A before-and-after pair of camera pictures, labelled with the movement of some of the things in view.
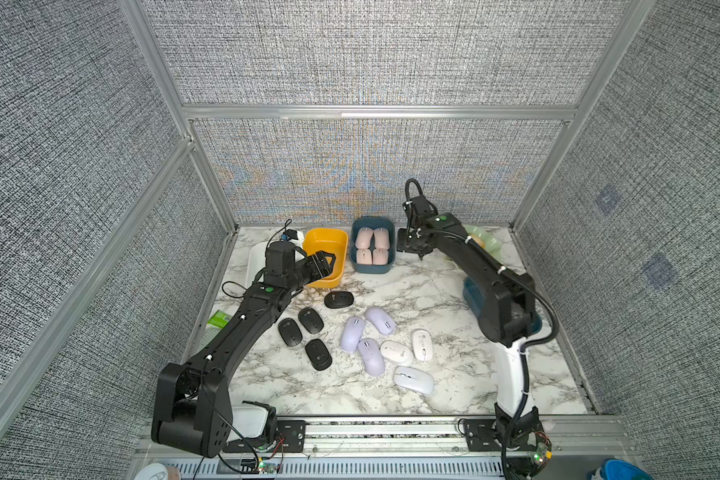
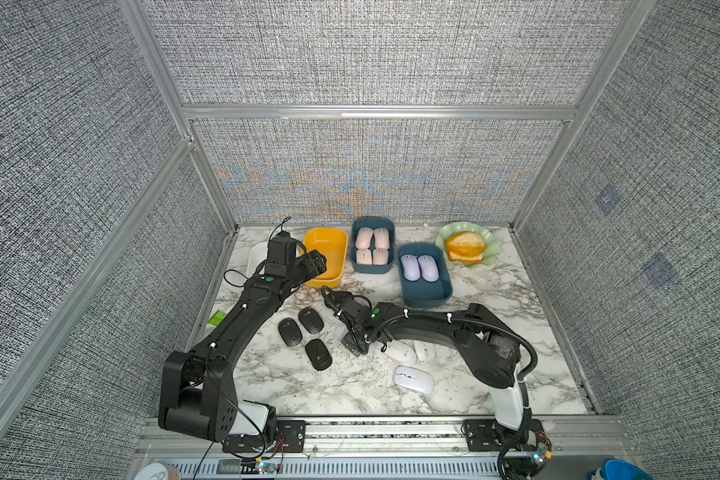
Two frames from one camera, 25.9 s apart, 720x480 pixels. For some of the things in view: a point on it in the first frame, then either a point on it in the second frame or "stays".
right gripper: (402, 242) to (350, 344)
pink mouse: (364, 256) stays
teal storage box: (373, 222) stays
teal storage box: (473, 298) to (426, 276)
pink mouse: (380, 256) stays
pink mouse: (364, 238) stays
